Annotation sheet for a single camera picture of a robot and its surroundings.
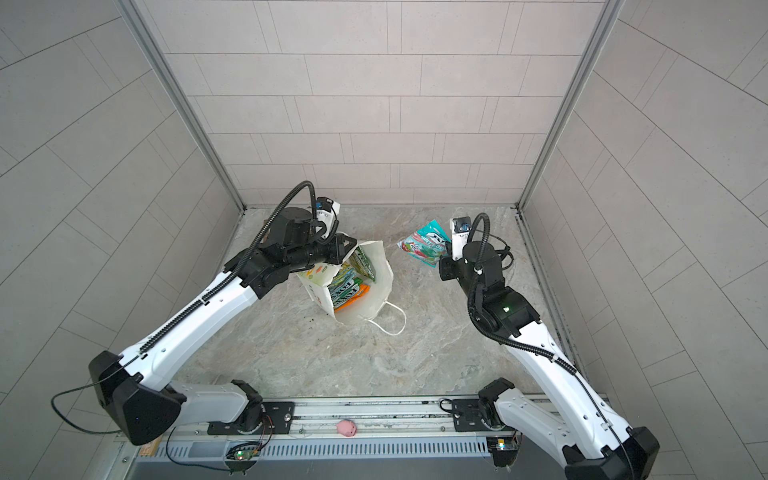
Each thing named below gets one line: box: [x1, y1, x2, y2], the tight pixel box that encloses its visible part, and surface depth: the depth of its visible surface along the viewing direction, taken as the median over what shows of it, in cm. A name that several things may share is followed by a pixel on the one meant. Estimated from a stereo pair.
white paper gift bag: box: [295, 240, 394, 326], surface depth 83 cm
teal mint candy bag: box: [396, 220, 452, 268], surface depth 73 cm
